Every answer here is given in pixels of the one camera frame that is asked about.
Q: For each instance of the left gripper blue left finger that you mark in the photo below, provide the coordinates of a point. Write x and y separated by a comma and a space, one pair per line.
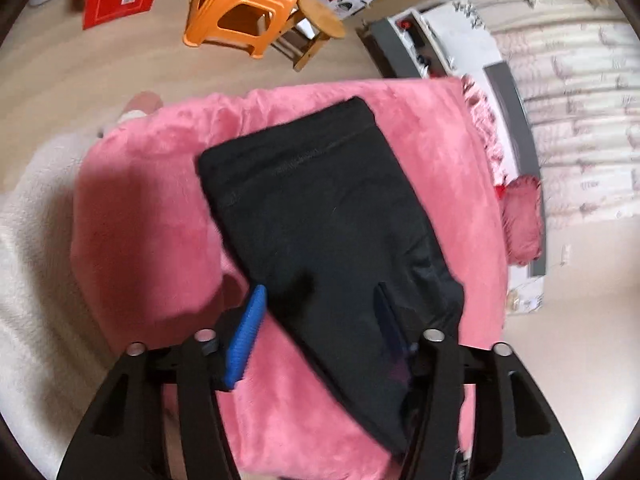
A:
236, 333

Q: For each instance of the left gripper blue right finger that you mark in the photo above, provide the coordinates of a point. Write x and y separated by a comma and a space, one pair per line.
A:
395, 339

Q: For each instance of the black pants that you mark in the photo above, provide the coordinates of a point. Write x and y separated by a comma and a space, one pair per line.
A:
320, 213

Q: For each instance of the pink plush blanket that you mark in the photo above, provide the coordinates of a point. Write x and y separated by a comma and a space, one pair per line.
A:
151, 265

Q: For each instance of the dark red pillow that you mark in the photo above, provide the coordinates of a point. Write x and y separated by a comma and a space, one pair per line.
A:
520, 203

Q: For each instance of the cream knit blanket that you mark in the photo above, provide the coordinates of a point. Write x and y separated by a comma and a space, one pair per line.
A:
53, 355

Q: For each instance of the grey bed headboard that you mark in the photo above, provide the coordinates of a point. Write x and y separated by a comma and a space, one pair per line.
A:
382, 38

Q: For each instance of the wooden stool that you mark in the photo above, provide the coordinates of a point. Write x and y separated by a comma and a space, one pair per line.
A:
322, 20

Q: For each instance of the orange plastic stool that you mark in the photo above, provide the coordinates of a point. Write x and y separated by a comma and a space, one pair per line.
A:
248, 24

